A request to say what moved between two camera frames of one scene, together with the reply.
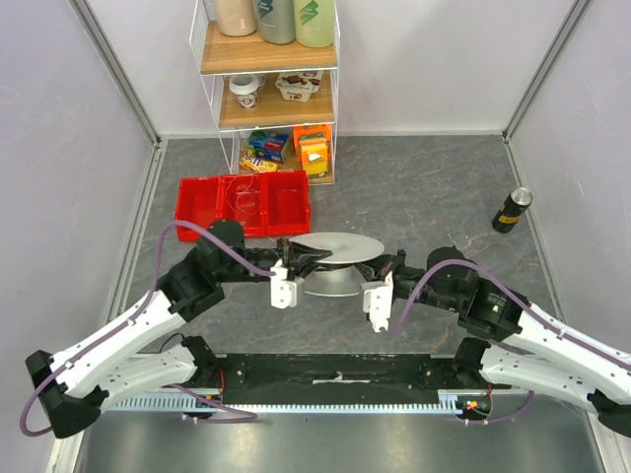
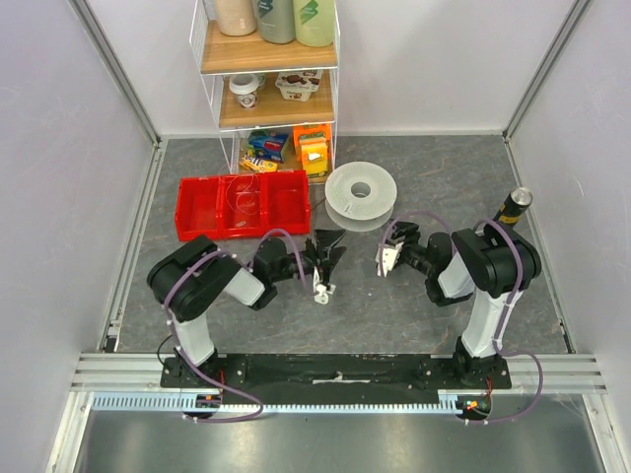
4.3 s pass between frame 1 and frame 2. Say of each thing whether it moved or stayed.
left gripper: moved
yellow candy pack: stayed
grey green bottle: stayed
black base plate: stayed
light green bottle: stayed
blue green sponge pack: stayed
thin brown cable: moved
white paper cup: stayed
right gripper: moved
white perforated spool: moved
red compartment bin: stayed
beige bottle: stayed
